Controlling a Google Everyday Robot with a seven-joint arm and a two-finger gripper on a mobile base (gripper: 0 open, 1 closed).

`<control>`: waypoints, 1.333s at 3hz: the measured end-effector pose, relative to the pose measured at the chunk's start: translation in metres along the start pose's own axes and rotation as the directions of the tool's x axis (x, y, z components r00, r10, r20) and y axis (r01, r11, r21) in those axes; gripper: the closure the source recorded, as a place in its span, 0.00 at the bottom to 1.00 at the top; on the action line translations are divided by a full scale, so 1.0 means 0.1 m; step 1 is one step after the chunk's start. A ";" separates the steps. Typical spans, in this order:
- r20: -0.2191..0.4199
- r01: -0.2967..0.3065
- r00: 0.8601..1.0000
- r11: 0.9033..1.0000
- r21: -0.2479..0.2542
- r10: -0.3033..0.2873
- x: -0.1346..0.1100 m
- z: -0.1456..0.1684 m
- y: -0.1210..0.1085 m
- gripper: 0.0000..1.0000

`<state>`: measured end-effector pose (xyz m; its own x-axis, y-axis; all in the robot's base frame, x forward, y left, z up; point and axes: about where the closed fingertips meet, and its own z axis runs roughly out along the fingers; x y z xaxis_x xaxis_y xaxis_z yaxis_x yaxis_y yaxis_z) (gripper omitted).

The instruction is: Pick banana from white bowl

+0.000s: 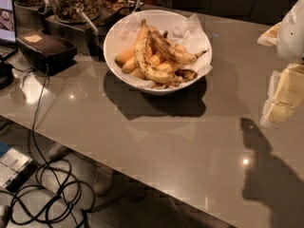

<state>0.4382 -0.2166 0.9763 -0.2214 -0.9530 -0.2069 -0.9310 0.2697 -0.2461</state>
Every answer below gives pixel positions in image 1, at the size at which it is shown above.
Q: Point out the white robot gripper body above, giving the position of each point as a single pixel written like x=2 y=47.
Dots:
x=292 y=35

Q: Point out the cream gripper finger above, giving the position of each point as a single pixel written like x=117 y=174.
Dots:
x=269 y=37
x=285 y=95

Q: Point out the spotted brown ripe banana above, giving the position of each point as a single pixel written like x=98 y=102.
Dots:
x=170 y=52

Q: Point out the white ceramic bowl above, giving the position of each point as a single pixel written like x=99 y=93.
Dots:
x=157 y=51

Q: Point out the dark overripe banana piece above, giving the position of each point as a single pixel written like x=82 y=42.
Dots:
x=186 y=74

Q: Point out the spotted yellow curved banana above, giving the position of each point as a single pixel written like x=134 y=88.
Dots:
x=146 y=68

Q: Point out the dark metal jar stand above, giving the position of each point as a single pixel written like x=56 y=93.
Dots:
x=81 y=36

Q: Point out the black box with label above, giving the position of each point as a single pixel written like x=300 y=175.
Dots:
x=47 y=54

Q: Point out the laptop with lit screen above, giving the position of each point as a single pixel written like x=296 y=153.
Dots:
x=8 y=32

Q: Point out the grey device on floor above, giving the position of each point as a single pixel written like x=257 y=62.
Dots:
x=14 y=169

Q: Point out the scoop with white handle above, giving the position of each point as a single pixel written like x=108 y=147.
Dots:
x=82 y=14

